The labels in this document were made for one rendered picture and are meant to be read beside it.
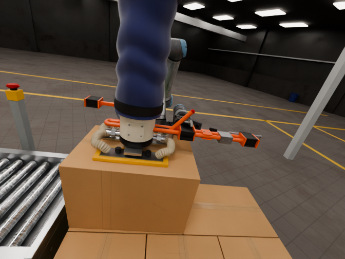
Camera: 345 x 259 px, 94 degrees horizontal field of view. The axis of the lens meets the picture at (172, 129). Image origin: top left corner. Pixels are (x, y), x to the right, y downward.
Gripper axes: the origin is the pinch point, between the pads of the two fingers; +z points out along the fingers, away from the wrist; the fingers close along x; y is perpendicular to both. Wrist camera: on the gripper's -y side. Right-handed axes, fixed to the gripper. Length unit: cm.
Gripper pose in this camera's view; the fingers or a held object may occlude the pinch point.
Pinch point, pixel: (190, 132)
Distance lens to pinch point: 84.6
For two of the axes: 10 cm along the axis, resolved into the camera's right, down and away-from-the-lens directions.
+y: -9.8, -1.2, -1.4
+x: 1.7, -8.9, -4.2
